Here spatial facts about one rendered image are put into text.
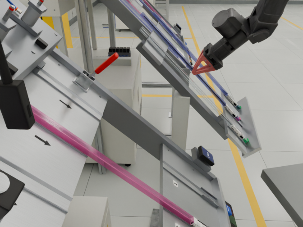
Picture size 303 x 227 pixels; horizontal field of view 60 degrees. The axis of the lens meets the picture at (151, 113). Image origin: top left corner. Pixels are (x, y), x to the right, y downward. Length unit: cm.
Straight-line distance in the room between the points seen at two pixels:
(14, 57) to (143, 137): 37
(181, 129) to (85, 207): 44
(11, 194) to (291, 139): 220
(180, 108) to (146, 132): 33
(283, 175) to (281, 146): 121
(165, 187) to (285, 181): 55
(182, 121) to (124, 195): 83
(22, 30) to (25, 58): 7
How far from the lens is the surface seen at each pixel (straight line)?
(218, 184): 75
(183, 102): 95
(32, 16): 50
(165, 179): 59
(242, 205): 172
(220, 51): 86
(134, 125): 65
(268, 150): 216
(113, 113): 64
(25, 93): 25
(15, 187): 31
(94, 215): 83
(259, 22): 81
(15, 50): 44
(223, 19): 81
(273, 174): 104
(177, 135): 103
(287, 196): 99
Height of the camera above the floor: 127
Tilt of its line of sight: 32 degrees down
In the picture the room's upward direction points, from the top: straight up
